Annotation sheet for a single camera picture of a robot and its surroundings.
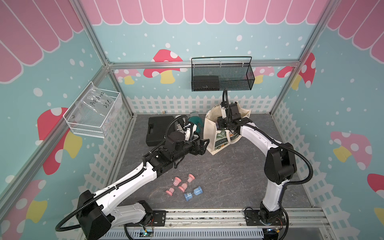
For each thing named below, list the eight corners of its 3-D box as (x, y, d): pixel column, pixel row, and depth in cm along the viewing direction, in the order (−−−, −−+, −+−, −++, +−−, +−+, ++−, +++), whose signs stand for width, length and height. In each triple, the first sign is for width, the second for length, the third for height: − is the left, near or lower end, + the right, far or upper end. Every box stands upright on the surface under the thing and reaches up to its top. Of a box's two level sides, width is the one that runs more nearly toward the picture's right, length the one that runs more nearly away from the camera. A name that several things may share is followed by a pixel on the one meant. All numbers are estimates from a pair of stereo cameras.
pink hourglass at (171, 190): (166, 193, 84) (165, 192, 82) (176, 178, 89) (176, 176, 87) (171, 196, 82) (170, 195, 80) (181, 181, 88) (181, 179, 86)
